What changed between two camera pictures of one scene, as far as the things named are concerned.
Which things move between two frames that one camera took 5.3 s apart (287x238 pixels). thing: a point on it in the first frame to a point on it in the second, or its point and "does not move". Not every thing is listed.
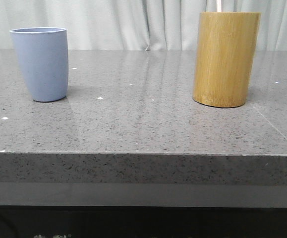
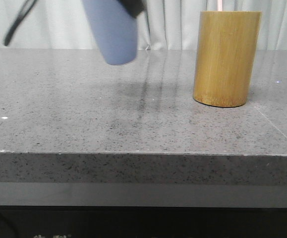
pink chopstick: x=219 y=6 does not move
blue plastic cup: x=43 y=55 to x=117 y=29
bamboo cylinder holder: x=225 y=49 does not move
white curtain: x=137 y=25 does not move
